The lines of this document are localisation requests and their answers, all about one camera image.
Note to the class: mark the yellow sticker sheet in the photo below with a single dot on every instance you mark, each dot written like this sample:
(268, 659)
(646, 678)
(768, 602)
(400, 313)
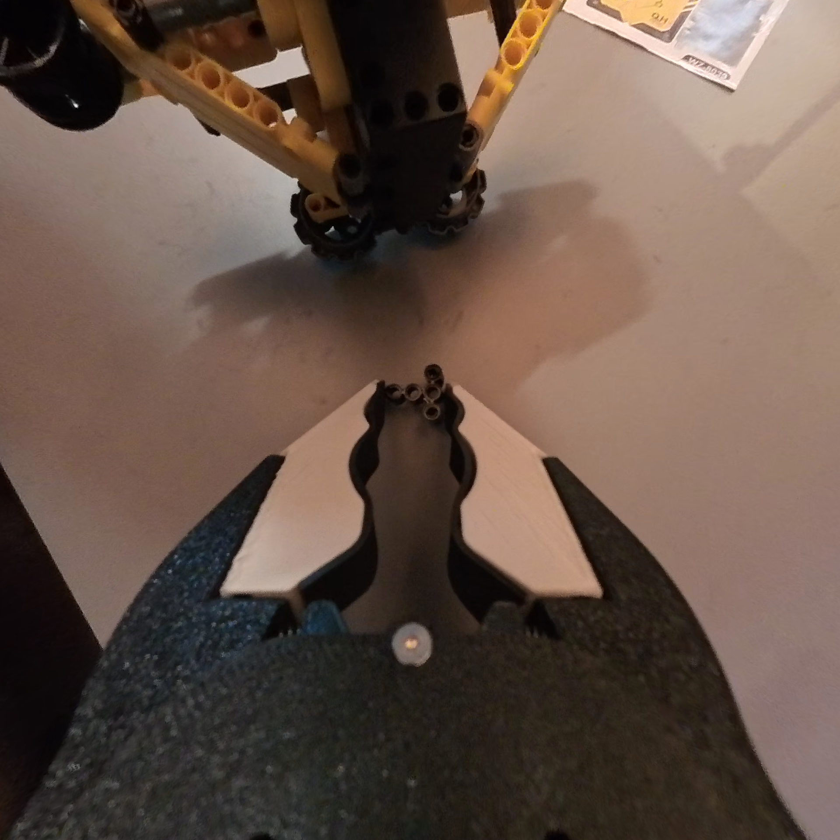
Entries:
(695, 33)

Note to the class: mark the black brick connector piece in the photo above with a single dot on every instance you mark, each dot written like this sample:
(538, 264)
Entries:
(423, 394)

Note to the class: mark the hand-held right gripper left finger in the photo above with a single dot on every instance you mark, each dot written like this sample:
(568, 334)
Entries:
(302, 525)

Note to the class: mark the yellow toy brick vehicle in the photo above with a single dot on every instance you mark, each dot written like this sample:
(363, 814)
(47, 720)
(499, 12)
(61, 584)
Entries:
(394, 79)

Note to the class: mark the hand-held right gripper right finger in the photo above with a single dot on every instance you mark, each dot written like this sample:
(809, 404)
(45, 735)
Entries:
(525, 525)

